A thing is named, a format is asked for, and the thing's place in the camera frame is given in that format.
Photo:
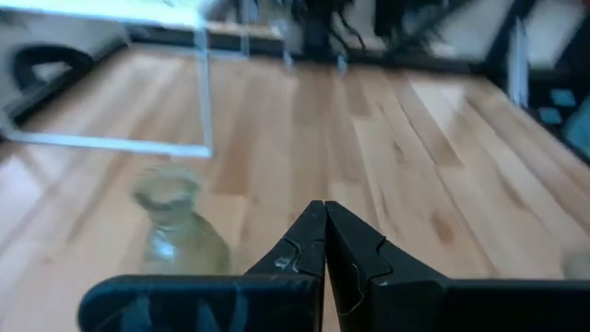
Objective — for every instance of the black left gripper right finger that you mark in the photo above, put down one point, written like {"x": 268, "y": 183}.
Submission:
{"x": 369, "y": 276}

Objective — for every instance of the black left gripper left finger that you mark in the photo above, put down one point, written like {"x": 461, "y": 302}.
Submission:
{"x": 295, "y": 251}

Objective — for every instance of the green ribbed glass candle holder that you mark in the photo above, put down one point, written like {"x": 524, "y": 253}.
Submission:
{"x": 182, "y": 235}

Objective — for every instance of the white perforated metal riser shelf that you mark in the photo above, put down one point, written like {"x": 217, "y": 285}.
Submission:
{"x": 115, "y": 14}

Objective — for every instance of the blue-grey bench frame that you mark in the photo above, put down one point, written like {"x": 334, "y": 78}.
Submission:
{"x": 518, "y": 69}

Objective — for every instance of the black arched bracket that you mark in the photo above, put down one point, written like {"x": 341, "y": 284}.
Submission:
{"x": 50, "y": 50}

